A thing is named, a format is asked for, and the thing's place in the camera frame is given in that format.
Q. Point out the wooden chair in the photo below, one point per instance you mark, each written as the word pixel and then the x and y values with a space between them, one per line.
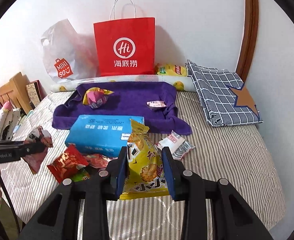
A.
pixel 15 92

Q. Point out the yellow cracker snack bag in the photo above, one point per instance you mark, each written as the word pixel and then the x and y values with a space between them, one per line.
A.
pixel 145 177

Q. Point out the striped bed quilt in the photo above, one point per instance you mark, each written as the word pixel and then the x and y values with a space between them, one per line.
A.
pixel 237 153

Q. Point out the small pink white sachet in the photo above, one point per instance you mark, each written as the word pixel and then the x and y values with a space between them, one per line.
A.
pixel 178 145

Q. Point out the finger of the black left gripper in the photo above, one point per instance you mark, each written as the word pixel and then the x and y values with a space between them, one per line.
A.
pixel 11 151

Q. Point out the yellow lemon tea pack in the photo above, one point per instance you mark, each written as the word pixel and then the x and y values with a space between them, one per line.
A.
pixel 171 70

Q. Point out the patterned box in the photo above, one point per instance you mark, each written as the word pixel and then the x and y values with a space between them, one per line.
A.
pixel 35 93

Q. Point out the red white torn wrapper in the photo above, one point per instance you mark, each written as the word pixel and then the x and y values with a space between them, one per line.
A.
pixel 97 160

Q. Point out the white lemon print pillow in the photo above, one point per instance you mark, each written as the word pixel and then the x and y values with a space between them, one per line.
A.
pixel 71 85

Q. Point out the green snack packet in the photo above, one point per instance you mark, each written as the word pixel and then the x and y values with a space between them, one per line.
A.
pixel 81 175

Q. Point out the red snack packet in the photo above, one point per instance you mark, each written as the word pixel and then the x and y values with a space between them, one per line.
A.
pixel 67 164

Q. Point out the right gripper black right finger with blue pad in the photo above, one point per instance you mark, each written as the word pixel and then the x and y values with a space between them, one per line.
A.
pixel 206 202

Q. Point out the red paper shopping bag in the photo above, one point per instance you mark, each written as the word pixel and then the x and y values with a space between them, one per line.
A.
pixel 125 46

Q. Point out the pink round snack packet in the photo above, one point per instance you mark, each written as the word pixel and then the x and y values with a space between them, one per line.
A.
pixel 41 141

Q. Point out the blue checkered star cloth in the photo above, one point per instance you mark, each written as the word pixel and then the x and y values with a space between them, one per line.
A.
pixel 224 98

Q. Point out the blue tissue pack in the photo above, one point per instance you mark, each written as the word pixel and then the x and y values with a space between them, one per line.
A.
pixel 103 134

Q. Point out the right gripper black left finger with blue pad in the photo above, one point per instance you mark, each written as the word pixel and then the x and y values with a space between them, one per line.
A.
pixel 78 210

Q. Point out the white Miniso plastic bag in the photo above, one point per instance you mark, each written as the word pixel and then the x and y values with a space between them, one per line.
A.
pixel 68 55

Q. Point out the brown wooden door frame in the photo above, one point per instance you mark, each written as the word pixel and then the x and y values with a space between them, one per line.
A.
pixel 251 23

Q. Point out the purple towel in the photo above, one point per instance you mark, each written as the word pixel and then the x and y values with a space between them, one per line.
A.
pixel 129 98

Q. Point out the purple yellow snack bag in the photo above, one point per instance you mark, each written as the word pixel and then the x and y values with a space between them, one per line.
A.
pixel 95 97

